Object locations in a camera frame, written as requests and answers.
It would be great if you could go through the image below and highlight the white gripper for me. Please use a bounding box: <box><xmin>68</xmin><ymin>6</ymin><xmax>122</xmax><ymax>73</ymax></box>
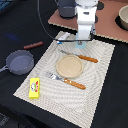
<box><xmin>76</xmin><ymin>6</ymin><xmax>97</xmax><ymax>40</ymax></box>

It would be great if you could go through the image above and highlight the brown toy sausage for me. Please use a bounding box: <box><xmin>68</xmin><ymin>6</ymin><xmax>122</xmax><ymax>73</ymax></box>
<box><xmin>23</xmin><ymin>41</ymin><xmax>43</xmax><ymax>50</ymax></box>

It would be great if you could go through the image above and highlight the grey toy frying pan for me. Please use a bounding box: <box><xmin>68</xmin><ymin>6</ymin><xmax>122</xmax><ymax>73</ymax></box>
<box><xmin>0</xmin><ymin>50</ymin><xmax>34</xmax><ymax>75</ymax></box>

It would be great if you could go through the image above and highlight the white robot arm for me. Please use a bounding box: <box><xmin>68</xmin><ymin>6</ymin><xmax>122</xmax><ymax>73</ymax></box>
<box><xmin>75</xmin><ymin>0</ymin><xmax>98</xmax><ymax>40</ymax></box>

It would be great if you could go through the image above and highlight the grey toy pot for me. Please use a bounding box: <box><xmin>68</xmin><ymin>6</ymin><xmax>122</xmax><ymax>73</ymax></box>
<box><xmin>55</xmin><ymin>0</ymin><xmax>76</xmax><ymax>18</ymax></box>

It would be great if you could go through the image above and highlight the brown toy stove board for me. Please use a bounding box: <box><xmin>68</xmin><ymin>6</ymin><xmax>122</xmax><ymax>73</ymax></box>
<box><xmin>48</xmin><ymin>0</ymin><xmax>128</xmax><ymax>43</ymax></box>

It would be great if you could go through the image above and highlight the beige bowl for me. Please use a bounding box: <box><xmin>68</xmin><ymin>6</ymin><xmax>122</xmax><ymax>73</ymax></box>
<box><xmin>119</xmin><ymin>5</ymin><xmax>128</xmax><ymax>30</ymax></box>

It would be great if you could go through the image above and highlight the round wooden plate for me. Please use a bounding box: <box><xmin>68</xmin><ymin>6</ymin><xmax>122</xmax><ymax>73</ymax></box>
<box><xmin>56</xmin><ymin>55</ymin><xmax>84</xmax><ymax>78</ymax></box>

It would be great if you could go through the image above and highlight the beige woven placemat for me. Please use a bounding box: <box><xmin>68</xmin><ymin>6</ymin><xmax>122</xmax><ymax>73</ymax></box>
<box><xmin>13</xmin><ymin>30</ymin><xmax>116</xmax><ymax>128</ymax></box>

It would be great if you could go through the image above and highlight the yellow toy box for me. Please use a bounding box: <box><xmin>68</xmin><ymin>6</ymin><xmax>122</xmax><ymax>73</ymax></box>
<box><xmin>29</xmin><ymin>78</ymin><xmax>40</xmax><ymax>99</ymax></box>

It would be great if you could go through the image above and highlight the knife with wooden handle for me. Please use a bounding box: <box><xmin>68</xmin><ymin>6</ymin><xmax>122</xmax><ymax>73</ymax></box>
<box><xmin>60</xmin><ymin>50</ymin><xmax>98</xmax><ymax>63</ymax></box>

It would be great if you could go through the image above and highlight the black cable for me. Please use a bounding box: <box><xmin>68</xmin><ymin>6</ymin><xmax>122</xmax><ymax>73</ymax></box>
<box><xmin>36</xmin><ymin>0</ymin><xmax>93</xmax><ymax>43</ymax></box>

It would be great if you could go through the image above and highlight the fork with wooden handle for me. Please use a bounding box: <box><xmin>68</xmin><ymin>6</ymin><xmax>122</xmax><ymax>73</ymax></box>
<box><xmin>46</xmin><ymin>72</ymin><xmax>86</xmax><ymax>89</ymax></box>

